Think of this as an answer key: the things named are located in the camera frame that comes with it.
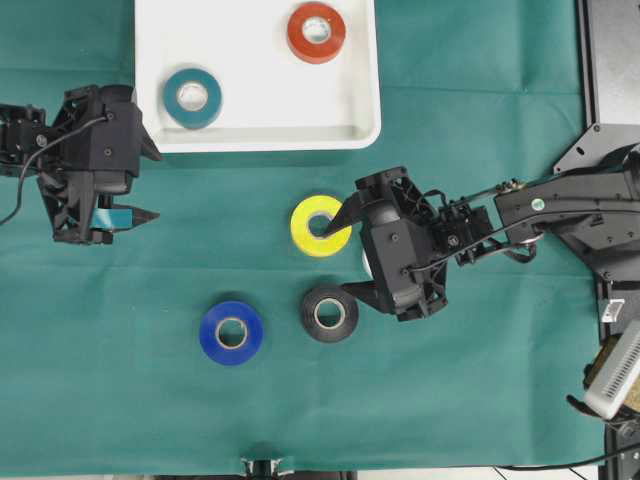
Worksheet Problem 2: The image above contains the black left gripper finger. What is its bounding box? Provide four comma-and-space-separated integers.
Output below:
92, 207, 159, 231
138, 121, 163, 161

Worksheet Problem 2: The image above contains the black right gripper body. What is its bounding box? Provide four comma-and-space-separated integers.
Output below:
355, 167, 448, 321

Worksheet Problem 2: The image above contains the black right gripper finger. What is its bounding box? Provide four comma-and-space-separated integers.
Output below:
323, 192, 368, 235
340, 280, 385, 313

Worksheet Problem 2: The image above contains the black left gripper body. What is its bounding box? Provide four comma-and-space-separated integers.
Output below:
37, 84, 142, 245

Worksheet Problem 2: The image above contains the green tape roll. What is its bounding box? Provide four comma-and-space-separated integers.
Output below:
162, 68, 223, 130

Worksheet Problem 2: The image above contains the black tape roll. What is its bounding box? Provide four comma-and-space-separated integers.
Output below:
301, 286, 359, 343

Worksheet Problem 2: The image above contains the blue tape roll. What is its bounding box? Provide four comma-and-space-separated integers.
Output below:
199, 301, 264, 366

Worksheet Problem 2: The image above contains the red tape roll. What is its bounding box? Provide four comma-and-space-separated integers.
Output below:
287, 1, 346, 64

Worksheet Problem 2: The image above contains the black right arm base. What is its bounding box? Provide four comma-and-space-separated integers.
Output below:
552, 0, 640, 480

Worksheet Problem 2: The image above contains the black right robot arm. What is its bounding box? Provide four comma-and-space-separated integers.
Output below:
323, 145, 639, 321

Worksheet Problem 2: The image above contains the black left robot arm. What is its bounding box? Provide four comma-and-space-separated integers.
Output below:
1, 84, 162, 245

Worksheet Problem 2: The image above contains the white tape roll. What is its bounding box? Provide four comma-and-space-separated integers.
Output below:
361, 249, 373, 279

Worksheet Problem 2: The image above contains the yellow tape roll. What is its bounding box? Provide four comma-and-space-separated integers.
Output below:
290, 195, 352, 258

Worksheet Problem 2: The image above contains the white plastic tray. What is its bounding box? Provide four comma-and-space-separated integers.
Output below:
134, 1, 382, 153

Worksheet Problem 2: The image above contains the green table cloth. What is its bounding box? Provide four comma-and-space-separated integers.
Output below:
1, 1, 603, 475

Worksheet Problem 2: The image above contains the white perforated device box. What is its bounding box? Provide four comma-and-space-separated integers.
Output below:
585, 320, 639, 420

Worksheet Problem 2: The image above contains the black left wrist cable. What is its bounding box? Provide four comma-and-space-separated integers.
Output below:
0, 115, 109, 226

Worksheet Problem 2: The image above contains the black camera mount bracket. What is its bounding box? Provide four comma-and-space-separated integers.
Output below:
241, 458, 282, 480

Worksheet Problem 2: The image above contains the black floor cable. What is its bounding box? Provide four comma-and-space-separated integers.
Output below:
492, 453, 640, 472

